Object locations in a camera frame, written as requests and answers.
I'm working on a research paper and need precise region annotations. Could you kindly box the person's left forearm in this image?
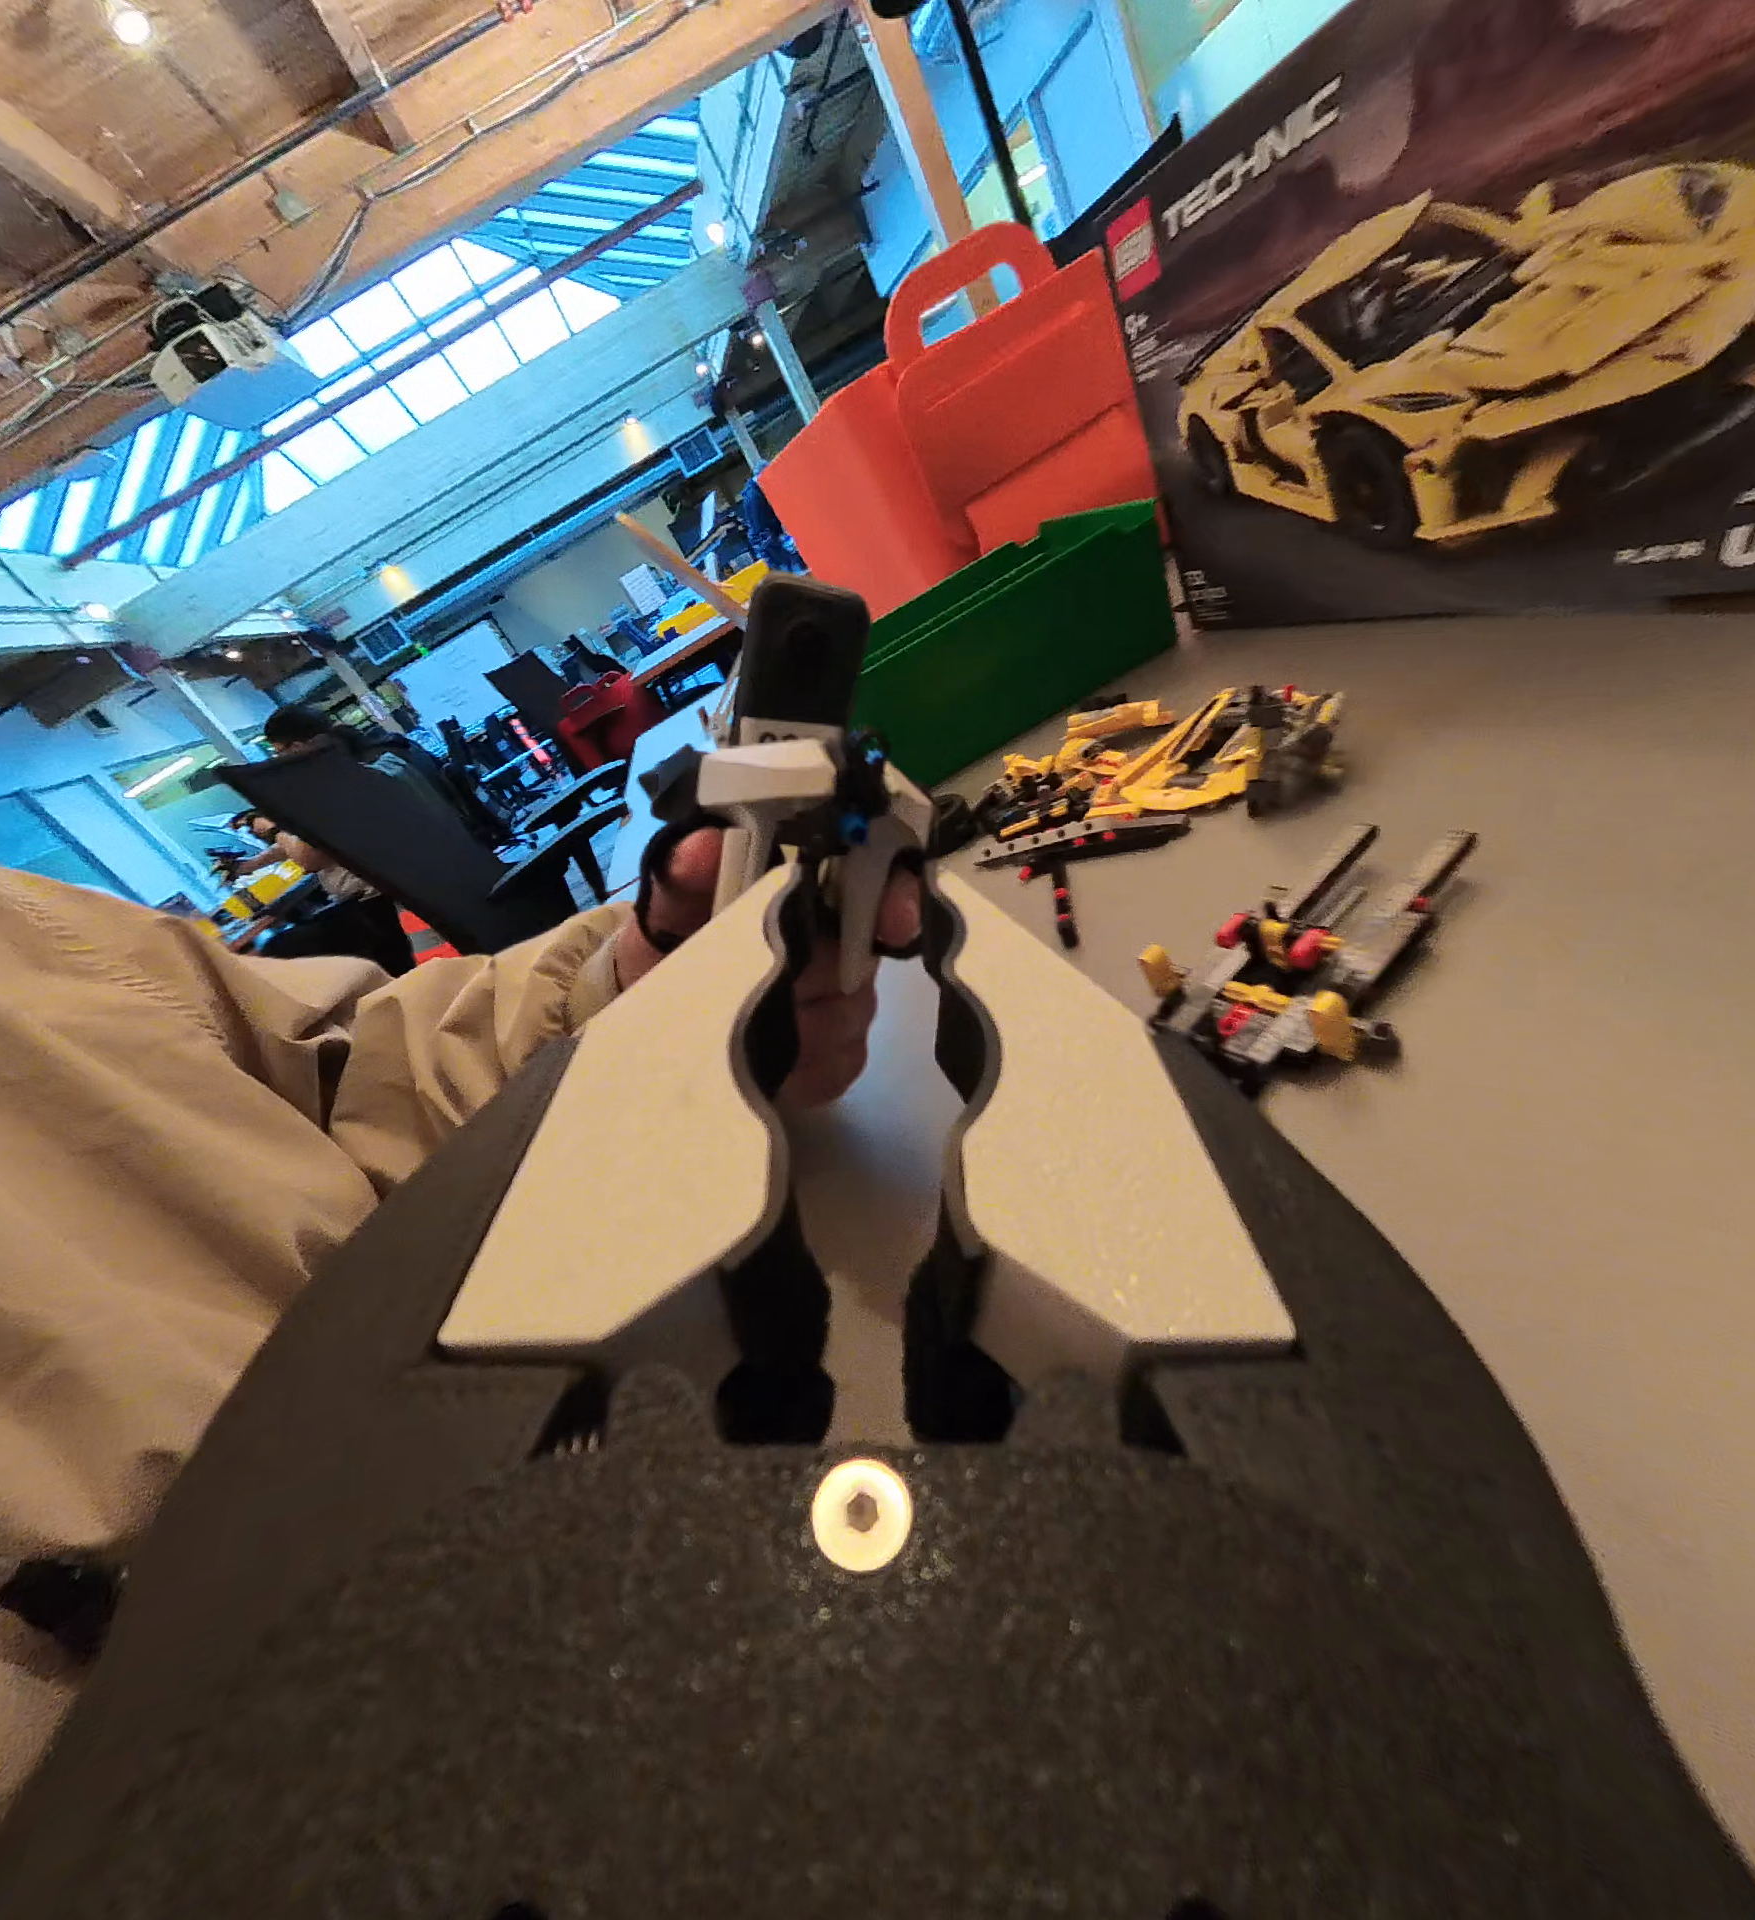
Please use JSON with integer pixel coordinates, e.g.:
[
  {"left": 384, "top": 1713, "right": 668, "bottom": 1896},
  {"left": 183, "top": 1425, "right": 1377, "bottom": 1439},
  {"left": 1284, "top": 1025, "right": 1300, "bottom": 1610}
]
[{"left": 324, "top": 899, "right": 641, "bottom": 1195}]

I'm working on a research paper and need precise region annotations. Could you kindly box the white ceiling camera unit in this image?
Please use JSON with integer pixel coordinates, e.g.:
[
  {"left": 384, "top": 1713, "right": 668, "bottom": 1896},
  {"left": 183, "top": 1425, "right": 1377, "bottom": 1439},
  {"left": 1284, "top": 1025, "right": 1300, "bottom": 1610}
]
[{"left": 149, "top": 277, "right": 283, "bottom": 408}]

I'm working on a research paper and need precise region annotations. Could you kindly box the black grey brick chassis assembly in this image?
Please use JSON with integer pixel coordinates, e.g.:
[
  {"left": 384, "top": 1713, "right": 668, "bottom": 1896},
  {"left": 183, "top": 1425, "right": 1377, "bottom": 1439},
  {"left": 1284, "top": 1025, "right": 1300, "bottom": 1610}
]
[{"left": 1139, "top": 826, "right": 1478, "bottom": 1076}]

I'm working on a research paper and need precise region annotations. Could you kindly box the black office chair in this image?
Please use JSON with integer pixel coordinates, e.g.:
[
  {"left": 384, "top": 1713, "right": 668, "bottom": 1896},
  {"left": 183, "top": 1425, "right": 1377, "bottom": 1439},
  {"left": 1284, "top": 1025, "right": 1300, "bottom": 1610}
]
[{"left": 218, "top": 745, "right": 622, "bottom": 963}]

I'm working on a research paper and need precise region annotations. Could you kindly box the grey yellow brick chunk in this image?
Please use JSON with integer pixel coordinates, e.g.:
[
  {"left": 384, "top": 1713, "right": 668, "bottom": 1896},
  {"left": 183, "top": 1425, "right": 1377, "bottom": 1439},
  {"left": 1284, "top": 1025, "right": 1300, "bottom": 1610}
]
[{"left": 1244, "top": 688, "right": 1347, "bottom": 819}]

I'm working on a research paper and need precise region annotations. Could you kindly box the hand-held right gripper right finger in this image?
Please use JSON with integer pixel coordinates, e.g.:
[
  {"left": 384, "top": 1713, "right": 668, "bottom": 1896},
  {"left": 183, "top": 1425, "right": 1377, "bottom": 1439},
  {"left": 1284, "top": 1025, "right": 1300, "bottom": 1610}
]
[{"left": 902, "top": 863, "right": 1296, "bottom": 1445}]

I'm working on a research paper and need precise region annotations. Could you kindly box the red plastic storage box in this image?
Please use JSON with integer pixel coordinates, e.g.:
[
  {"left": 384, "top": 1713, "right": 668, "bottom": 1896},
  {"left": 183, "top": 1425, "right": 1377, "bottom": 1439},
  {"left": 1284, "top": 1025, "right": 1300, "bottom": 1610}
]
[{"left": 756, "top": 221, "right": 1163, "bottom": 602}]

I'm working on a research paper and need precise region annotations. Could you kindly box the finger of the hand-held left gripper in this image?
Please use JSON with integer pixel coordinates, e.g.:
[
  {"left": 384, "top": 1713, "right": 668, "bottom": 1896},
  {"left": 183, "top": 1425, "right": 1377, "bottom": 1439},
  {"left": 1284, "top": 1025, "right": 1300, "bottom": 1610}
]
[
  {"left": 822, "top": 763, "right": 941, "bottom": 994},
  {"left": 651, "top": 733, "right": 851, "bottom": 919}
]

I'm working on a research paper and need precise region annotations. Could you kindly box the thin black pole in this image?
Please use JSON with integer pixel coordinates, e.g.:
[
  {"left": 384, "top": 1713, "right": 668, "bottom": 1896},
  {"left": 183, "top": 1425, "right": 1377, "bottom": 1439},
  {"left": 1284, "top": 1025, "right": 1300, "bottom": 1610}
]
[{"left": 943, "top": 0, "right": 1036, "bottom": 235}]

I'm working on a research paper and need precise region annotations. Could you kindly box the black strap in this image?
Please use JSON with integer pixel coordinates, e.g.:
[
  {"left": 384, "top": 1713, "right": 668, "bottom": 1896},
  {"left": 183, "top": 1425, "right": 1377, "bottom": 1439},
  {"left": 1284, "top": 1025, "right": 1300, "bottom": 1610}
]
[{"left": 0, "top": 1501, "right": 120, "bottom": 1659}]

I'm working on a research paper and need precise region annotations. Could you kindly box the person's left hand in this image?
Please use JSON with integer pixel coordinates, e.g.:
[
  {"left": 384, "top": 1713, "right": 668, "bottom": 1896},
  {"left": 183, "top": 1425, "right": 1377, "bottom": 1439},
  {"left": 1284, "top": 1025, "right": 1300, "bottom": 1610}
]
[{"left": 618, "top": 826, "right": 927, "bottom": 1112}]

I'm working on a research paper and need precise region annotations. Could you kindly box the green plastic storage box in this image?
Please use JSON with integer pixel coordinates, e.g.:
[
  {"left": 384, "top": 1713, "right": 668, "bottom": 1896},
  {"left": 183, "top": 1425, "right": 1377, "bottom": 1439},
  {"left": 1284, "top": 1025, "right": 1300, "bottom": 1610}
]
[{"left": 848, "top": 499, "right": 1178, "bottom": 789}]

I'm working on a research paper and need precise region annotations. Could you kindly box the dark toy car set box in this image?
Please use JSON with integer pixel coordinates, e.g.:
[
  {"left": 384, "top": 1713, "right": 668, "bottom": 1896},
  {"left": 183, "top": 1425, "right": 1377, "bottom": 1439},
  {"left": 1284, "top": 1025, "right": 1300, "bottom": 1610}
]
[{"left": 1093, "top": 0, "right": 1755, "bottom": 630}]

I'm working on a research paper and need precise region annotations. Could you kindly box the red office chair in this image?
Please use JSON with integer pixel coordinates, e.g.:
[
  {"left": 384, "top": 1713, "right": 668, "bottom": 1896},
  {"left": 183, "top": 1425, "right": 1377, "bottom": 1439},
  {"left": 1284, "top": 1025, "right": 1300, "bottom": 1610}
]
[{"left": 554, "top": 672, "right": 669, "bottom": 774}]

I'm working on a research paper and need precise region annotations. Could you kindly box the yellow brick panel assembly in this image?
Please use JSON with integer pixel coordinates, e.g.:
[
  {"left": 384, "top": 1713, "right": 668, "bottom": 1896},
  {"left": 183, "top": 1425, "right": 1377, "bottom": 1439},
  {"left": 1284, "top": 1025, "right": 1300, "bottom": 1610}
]
[{"left": 974, "top": 688, "right": 1268, "bottom": 871}]

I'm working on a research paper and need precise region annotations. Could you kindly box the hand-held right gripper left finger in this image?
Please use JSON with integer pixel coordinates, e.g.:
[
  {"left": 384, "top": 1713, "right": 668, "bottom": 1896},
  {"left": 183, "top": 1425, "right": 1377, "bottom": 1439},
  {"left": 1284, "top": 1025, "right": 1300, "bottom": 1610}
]
[{"left": 436, "top": 863, "right": 836, "bottom": 1445}]

